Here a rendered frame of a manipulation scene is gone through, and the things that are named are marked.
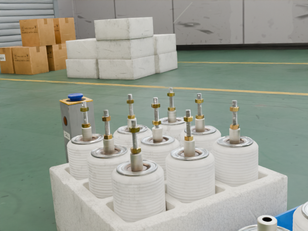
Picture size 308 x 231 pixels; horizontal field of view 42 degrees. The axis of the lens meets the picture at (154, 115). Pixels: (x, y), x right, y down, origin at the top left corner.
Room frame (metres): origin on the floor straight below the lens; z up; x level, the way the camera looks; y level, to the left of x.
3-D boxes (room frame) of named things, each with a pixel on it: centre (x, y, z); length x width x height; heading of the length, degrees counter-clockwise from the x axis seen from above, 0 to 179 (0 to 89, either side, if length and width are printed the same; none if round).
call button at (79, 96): (1.05, 0.21, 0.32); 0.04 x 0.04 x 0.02
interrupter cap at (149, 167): (0.68, 0.04, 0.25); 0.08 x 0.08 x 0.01
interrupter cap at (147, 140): (0.84, -0.01, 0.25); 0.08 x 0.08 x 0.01
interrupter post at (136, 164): (0.68, 0.04, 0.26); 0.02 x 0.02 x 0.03
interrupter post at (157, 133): (0.84, -0.01, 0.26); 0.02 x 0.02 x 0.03
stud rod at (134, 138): (0.68, 0.04, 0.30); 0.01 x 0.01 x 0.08
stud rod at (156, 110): (0.84, -0.01, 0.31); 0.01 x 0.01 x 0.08
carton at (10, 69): (4.79, 1.61, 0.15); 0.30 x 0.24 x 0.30; 145
